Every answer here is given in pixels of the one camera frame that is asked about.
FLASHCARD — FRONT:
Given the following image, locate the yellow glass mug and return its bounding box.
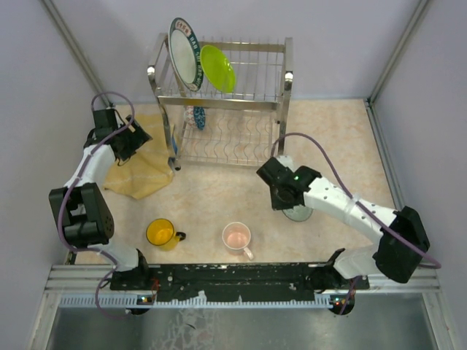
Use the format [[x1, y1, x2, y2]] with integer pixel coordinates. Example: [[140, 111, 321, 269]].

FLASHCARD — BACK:
[[145, 219, 187, 251]]

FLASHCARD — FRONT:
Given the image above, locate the left aluminium frame post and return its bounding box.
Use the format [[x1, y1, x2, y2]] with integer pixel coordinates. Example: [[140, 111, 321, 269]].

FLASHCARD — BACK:
[[39, 0, 105, 94]]

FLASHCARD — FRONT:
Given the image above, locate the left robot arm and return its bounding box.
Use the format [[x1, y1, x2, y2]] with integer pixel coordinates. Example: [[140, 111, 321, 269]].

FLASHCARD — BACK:
[[48, 108, 152, 289]]

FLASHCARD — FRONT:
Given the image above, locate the white plate green rim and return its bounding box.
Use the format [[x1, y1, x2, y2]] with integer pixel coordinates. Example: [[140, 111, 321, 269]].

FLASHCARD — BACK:
[[168, 17, 204, 92]]

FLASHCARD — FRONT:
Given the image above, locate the pale green patterned bowl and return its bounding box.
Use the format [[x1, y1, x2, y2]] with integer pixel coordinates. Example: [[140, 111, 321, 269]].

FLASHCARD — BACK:
[[282, 206, 313, 222]]

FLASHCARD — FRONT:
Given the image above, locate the aluminium front rail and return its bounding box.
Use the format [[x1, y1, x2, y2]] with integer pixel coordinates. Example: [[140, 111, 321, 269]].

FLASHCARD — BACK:
[[44, 262, 441, 293]]

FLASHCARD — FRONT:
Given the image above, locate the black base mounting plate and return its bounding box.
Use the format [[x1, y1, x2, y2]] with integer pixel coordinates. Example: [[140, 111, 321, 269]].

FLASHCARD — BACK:
[[110, 262, 354, 302]]

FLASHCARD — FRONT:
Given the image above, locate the white slotted cable duct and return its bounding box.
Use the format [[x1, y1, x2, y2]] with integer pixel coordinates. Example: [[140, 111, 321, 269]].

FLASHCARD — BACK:
[[58, 291, 351, 310]]

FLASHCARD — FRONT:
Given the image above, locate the blue patterned bowl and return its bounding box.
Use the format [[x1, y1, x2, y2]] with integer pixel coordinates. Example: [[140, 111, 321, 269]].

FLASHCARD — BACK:
[[183, 106, 206, 131]]

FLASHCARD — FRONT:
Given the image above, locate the aluminium frame post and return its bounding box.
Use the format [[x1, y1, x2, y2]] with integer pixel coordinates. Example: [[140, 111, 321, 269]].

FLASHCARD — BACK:
[[39, 0, 105, 94], [366, 0, 432, 107]]

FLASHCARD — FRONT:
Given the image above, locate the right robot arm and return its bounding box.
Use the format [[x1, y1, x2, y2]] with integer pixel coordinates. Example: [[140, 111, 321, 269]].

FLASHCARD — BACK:
[[257, 156, 430, 289]]

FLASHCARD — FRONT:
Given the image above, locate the yellow cloth with white zigzags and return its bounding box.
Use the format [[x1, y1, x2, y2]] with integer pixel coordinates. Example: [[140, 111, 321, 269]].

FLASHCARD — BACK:
[[103, 114, 174, 200]]

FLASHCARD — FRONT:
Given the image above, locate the stainless steel dish rack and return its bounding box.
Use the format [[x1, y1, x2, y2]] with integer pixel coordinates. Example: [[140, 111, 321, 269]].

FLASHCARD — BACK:
[[147, 33, 294, 170]]

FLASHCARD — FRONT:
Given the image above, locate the lime green plate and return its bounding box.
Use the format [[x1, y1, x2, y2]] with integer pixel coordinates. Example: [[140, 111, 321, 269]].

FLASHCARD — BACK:
[[200, 44, 236, 93]]

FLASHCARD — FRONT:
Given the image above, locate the right aluminium frame post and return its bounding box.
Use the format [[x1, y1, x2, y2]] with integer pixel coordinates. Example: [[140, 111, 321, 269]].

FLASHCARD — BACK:
[[366, 0, 432, 107]]

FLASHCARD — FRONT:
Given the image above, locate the pink and white mug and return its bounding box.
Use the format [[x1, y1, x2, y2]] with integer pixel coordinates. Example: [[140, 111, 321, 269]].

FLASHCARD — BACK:
[[221, 222, 254, 261]]

